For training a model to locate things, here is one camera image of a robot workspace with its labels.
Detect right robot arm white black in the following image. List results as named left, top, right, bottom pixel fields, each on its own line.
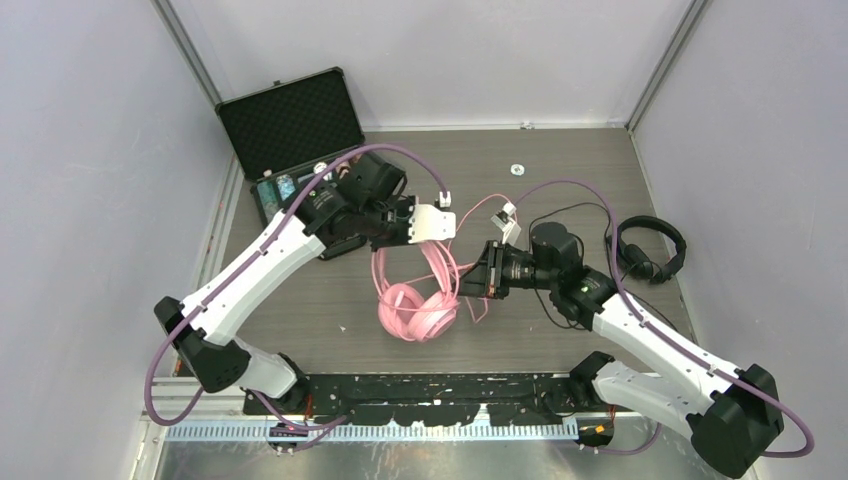
left=458, top=222, right=784, bottom=479

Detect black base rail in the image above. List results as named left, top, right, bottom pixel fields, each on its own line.
left=270, top=373, right=620, bottom=427

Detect black poker chip case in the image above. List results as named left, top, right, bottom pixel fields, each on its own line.
left=216, top=67, right=406, bottom=260

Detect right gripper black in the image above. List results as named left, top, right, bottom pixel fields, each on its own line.
left=450, top=239, right=558, bottom=299

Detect pink headphones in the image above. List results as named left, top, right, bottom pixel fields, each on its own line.
left=370, top=241, right=460, bottom=343

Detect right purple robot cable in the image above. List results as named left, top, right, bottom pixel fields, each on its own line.
left=513, top=179, right=816, bottom=460

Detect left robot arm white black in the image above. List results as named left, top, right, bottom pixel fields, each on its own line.
left=154, top=153, right=419, bottom=414

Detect black headphone cable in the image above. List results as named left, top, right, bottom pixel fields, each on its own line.
left=527, top=201, right=684, bottom=332

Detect black headphones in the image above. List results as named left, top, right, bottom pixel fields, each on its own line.
left=604, top=215, right=688, bottom=285

